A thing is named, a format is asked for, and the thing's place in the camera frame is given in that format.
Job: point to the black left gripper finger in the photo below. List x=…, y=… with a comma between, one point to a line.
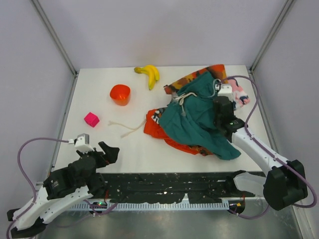
x=112, y=154
x=105, y=148

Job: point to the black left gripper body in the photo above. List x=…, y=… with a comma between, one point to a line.
x=100, y=157

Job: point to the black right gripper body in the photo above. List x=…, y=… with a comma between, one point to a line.
x=222, y=104

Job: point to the teal green shorts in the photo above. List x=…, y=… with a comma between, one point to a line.
x=189, y=118

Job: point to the orange shorts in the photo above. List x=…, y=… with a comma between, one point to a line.
x=153, y=129

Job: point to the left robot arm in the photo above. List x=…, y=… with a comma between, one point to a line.
x=62, y=189

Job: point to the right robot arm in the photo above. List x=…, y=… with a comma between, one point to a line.
x=283, y=183

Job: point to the pink navy patterned cloth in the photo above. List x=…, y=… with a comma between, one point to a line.
x=240, y=98

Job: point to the orange camouflage cloth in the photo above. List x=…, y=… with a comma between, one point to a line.
x=216, y=71

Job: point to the black orange white patterned cloth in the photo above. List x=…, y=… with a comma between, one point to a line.
x=158, y=114

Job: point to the pink cube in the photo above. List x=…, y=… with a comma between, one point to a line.
x=91, y=119

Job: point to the orange plastic cup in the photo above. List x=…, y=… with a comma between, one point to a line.
x=120, y=94

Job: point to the yellow banana bunch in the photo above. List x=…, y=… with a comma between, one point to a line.
x=152, y=72

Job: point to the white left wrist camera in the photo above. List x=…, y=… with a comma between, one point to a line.
x=82, y=143

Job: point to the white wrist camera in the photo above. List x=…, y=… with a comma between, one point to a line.
x=82, y=143
x=223, y=90

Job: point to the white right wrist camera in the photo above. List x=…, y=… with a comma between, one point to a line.
x=223, y=90

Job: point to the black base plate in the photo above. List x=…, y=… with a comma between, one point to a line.
x=169, y=188

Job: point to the white slotted cable duct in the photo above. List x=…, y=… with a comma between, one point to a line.
x=182, y=206

